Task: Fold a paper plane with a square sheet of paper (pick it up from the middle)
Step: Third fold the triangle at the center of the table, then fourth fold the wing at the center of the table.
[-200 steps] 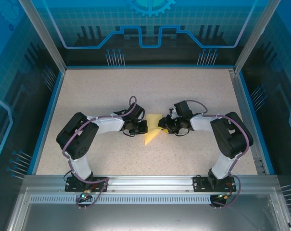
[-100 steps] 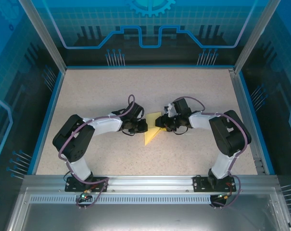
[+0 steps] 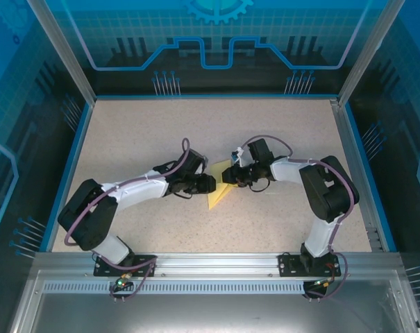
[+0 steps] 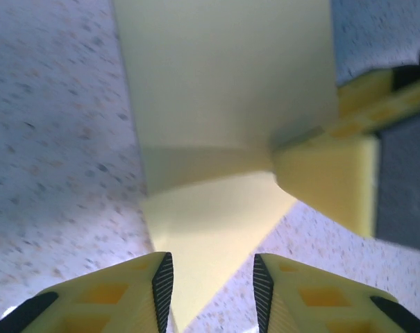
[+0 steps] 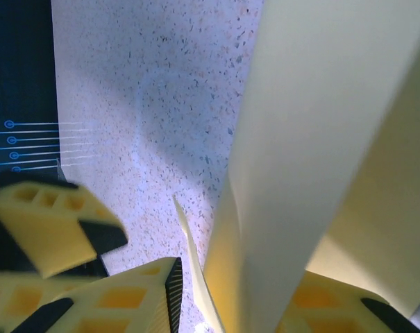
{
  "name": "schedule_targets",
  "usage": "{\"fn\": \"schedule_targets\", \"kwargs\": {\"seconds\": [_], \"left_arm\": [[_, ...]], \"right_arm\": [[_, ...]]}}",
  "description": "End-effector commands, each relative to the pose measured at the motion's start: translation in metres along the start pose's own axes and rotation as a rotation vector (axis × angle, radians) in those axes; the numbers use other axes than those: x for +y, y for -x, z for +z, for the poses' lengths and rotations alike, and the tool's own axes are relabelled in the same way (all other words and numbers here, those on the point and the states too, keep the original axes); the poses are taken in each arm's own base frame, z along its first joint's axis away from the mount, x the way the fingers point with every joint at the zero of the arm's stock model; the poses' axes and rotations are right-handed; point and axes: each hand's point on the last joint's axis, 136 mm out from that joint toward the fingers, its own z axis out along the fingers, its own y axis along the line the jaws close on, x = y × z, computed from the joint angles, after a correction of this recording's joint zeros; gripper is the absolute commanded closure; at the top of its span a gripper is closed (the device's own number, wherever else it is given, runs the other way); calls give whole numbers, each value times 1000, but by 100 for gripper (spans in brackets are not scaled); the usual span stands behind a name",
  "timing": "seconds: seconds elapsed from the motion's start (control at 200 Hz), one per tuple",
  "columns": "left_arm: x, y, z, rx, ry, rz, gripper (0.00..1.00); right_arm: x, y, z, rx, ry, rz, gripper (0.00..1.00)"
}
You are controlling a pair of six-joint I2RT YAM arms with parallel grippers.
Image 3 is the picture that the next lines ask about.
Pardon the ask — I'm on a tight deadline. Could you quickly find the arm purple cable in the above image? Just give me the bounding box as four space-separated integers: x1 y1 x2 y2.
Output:
63 137 192 303
237 135 356 302

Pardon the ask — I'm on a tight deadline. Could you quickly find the aluminium frame post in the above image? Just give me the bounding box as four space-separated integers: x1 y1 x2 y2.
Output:
26 0 98 105
337 0 407 107

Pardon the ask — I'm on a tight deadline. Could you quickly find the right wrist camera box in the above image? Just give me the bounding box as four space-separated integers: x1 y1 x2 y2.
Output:
230 147 248 167

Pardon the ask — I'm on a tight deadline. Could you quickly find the yellow paper sheet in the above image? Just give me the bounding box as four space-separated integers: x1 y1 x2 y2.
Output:
207 159 239 211

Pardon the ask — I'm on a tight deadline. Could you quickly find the metal frame tray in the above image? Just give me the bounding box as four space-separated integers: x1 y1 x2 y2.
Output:
8 270 420 333

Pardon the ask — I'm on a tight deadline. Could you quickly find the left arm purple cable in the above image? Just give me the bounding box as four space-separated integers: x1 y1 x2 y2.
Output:
63 137 192 303

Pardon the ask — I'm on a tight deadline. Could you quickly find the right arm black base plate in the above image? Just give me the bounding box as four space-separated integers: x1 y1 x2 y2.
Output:
278 253 342 278

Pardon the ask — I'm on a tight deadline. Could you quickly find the right cable connector with LED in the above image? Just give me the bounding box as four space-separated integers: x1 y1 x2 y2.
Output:
312 276 337 289

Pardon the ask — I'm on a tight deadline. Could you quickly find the aluminium side rail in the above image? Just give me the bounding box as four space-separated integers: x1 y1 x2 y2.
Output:
329 99 386 253

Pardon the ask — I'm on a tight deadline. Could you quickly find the cable connector with led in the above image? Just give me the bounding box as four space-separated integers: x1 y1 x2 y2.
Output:
312 276 337 289
112 271 133 289

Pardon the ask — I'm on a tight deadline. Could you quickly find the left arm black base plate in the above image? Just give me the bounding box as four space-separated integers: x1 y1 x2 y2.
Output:
93 254 158 278

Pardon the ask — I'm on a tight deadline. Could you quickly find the aluminium mounting rail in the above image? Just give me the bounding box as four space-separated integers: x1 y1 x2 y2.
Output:
34 252 401 275

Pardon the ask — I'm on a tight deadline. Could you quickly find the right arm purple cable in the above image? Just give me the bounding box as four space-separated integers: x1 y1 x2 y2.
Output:
237 135 356 302

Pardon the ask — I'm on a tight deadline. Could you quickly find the slotted grey cable duct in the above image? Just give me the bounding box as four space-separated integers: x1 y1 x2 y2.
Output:
42 282 393 295

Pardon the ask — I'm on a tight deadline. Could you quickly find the left cable connector with LED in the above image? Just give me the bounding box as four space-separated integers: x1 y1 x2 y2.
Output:
112 271 133 289

